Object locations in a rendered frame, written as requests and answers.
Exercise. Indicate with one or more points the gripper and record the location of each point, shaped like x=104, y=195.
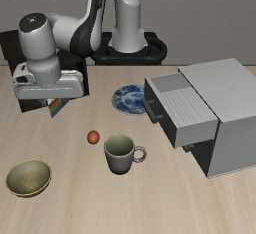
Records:
x=50, y=89

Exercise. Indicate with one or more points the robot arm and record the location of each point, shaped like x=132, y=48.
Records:
x=128, y=21

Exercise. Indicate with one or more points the rainbow cake wedge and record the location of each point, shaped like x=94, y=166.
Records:
x=57, y=106

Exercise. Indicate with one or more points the blue and white plate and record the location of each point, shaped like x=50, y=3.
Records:
x=128, y=99

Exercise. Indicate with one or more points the small orange fruit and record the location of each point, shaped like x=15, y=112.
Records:
x=93, y=137

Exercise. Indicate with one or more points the olive bowl with yellow rim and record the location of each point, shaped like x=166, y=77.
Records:
x=28, y=178

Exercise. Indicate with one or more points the grey-green mug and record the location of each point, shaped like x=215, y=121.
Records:
x=118, y=154

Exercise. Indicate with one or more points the grey cabinet drawer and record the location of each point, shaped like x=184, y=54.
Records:
x=190, y=111

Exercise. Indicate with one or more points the grey cabinet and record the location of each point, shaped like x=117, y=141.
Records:
x=233, y=91

